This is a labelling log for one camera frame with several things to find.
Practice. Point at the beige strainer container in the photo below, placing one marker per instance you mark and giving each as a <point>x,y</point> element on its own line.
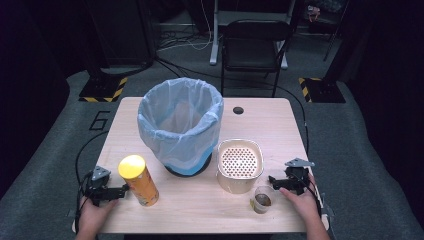
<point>238,180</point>

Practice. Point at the clear plastic cup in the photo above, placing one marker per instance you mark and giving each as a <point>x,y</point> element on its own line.
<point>265,208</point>

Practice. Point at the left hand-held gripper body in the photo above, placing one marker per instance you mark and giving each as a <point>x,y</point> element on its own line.
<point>96,186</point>

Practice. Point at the blue trash bin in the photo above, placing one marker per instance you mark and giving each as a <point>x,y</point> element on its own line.
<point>188,171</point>

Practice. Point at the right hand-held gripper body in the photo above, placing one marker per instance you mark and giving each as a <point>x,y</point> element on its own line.
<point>297,176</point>

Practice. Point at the black cabinet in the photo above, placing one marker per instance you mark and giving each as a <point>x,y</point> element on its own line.
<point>123,33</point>

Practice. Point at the black base plate hazard stripes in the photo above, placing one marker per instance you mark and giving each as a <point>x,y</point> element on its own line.
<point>100,90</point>
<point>325,91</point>

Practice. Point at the bin with blue bag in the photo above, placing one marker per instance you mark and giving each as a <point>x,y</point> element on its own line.
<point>176,146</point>

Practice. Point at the white metal desk frame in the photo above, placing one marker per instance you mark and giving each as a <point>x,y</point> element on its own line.
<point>213,43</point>

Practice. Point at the person's left hand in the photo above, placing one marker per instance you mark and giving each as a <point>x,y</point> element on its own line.
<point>93,216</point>

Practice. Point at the black folding chair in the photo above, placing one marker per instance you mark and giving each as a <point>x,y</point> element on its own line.
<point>255,31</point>

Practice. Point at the orange chip can yellow lid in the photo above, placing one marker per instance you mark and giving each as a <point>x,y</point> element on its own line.
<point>140,183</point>

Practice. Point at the person's right hand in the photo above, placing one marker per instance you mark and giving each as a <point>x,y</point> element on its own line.
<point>301,205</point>

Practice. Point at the grey table bracket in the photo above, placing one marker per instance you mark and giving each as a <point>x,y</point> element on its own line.
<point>71,213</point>
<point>328,210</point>

